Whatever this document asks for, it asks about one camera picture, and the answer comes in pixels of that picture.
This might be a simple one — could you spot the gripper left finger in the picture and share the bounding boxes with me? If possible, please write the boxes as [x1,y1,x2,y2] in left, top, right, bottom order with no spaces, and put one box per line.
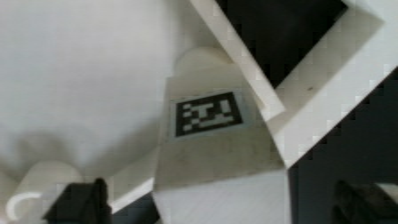
[42,178,111,224]

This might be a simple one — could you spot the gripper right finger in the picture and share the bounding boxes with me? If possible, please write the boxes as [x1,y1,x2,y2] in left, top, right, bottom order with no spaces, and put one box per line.
[330,181,398,224]

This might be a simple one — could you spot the white square tabletop tray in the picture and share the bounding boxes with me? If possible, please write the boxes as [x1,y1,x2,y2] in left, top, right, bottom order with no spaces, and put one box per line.
[0,0,287,224]

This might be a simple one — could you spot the white L-shaped obstacle fence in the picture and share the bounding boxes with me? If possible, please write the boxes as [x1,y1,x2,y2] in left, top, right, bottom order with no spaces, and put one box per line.
[264,0,398,169]

